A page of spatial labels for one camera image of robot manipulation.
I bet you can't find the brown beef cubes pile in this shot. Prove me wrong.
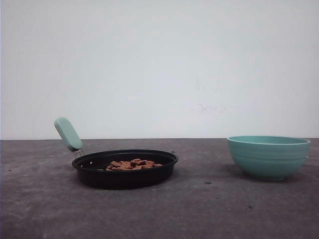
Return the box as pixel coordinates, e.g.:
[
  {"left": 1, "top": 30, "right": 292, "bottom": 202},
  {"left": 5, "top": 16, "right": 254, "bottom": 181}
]
[{"left": 98, "top": 158, "right": 162, "bottom": 171}]

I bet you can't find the black pan with green handle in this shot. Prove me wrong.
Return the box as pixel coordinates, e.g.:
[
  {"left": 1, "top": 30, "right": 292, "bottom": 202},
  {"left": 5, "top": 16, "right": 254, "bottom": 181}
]
[{"left": 54, "top": 117, "right": 178, "bottom": 189}]

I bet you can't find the teal ceramic bowl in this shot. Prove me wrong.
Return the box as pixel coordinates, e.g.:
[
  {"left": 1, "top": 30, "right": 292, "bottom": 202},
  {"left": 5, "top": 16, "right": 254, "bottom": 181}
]
[{"left": 227, "top": 135, "right": 311, "bottom": 181}]

